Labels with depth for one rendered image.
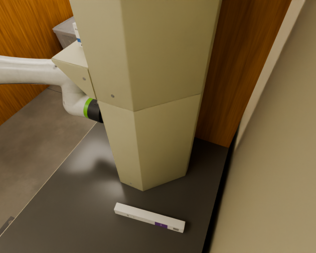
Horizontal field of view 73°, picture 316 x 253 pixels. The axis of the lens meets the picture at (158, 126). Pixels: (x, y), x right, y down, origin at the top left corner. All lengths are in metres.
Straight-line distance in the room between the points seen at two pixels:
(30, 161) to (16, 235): 1.50
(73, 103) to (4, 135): 2.01
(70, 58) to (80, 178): 0.58
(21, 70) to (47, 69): 0.08
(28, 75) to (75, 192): 0.49
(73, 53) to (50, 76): 0.27
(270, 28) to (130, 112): 0.47
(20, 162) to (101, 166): 1.56
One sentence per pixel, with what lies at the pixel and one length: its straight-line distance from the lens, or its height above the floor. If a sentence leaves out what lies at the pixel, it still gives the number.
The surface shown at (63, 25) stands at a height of 0.65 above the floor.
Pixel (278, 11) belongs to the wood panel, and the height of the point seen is 1.57.
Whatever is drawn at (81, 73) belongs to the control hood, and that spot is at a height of 1.49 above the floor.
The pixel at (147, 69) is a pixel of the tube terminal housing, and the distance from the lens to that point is 0.48.
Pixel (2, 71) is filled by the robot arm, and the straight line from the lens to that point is 0.92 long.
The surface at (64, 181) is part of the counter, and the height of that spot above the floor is 0.94.
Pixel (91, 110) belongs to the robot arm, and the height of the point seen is 1.23.
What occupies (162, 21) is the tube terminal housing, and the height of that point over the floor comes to 1.62.
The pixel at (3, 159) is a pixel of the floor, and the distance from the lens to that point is 2.63.
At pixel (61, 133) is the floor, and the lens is 2.55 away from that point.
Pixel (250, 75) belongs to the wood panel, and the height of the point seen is 1.36.
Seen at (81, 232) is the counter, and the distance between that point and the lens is 0.93.
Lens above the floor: 1.79
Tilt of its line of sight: 49 degrees down
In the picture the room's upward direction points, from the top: straight up
